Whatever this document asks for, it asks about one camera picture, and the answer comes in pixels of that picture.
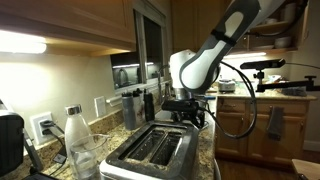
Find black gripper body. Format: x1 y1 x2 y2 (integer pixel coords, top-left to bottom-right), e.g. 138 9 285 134
181 111 198 124

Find stainless steel toaster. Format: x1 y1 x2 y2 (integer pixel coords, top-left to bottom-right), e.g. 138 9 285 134
99 120 200 180

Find stainless steel sink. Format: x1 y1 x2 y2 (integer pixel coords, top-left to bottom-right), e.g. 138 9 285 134
154 99 174 122

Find black sports bottle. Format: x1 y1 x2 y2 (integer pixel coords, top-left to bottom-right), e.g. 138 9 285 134
142 88 156 123

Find chrome kitchen faucet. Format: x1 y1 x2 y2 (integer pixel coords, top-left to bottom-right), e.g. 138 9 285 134
156 64 174 105

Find white printed sports bottle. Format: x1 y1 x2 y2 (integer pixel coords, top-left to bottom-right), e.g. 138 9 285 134
132 87 147 127

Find small grey appliance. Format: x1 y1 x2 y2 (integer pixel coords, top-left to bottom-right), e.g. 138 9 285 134
218 78 237 94

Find grey sports bottle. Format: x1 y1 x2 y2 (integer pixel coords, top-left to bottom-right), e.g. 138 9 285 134
120 91 137 131

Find clear plastic container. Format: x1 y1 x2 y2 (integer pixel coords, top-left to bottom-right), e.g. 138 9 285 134
237 79 260 95

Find white cylindrical roll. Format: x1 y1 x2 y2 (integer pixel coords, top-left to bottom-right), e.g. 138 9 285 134
105 94 123 108

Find dark hanging towel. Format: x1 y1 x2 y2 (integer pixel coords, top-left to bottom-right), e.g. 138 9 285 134
265 105 285 142

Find distant under-cabinet light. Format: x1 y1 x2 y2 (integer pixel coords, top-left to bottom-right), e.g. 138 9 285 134
223 52 268 61

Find kitchen window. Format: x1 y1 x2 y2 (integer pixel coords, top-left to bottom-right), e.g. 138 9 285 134
109 9 168 92

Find wooden base cabinet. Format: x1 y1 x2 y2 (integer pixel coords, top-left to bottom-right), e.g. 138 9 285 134
214 96 318 169

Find clear drinking glass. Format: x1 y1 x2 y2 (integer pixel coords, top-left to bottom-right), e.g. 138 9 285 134
68 133 111 180

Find white stacked plates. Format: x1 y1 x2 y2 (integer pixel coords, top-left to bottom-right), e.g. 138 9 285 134
252 44 275 51

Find dark folded cloth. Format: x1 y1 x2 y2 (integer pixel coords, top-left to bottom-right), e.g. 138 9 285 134
280 85 308 98

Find clear glass bottle silver cap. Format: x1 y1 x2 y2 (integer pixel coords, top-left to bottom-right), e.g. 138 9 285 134
63 104 93 161

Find white stacked bowls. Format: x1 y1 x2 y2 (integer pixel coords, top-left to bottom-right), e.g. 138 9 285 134
273 35 293 50

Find wooden stool top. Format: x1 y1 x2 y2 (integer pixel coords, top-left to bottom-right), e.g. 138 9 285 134
291 158 320 180

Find small white cup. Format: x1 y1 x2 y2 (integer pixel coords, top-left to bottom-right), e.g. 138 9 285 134
260 17 278 26

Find open wooden shelf cabinet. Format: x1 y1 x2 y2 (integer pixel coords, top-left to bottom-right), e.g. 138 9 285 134
248 0 310 55

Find white stacked cups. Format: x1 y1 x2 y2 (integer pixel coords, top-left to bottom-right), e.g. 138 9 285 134
283 2 298 23

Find black coffee maker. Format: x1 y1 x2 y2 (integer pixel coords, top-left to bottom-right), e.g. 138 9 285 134
0 99 46 180

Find under-cabinet light strip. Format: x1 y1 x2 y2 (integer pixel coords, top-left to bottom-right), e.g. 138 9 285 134
0 29 48 55

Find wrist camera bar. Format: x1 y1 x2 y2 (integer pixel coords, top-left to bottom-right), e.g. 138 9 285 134
161 99 202 115

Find white switch plate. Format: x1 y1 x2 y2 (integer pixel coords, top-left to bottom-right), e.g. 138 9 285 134
93 95 107 119

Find black exterior camera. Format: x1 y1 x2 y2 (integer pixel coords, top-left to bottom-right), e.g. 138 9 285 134
239 58 287 71

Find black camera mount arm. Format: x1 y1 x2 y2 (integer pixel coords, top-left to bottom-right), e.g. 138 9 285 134
252 69 320 94

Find black power plug cable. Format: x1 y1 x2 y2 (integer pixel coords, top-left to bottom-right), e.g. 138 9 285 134
39 119 69 177

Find white wall outlet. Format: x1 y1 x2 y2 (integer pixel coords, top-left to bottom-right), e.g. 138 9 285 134
29 111 55 146

